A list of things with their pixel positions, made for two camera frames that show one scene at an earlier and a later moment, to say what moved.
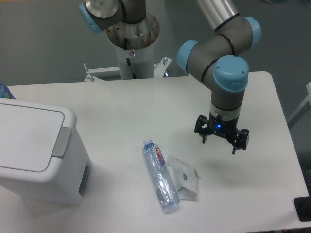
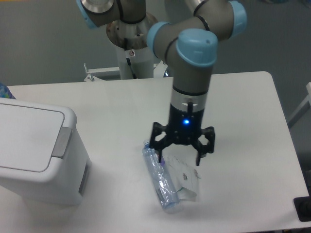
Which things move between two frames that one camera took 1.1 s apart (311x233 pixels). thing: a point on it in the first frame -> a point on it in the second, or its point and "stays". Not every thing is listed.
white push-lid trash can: [43, 157] stays
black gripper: [216, 124] -> [183, 127]
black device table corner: [302, 205] stays
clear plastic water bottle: [160, 176] stays
